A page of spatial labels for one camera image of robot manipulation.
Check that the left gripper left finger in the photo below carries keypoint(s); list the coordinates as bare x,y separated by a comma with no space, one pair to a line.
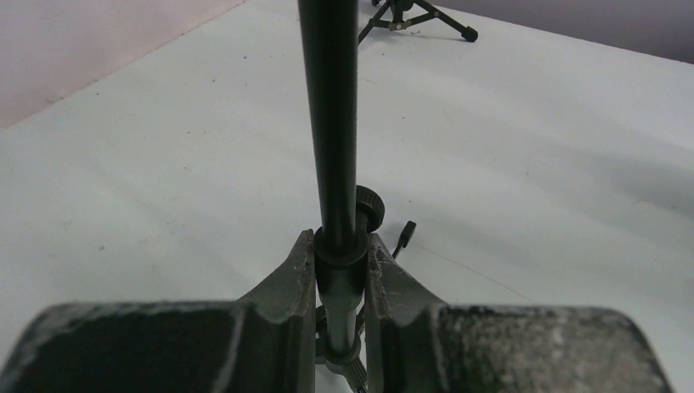
262,342

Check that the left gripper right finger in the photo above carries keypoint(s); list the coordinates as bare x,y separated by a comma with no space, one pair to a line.
515,347

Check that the black tripod clip stand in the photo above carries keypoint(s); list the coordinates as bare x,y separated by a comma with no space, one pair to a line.
350,213

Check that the black tripod shock-mount stand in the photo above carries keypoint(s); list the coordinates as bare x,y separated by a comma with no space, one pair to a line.
391,16

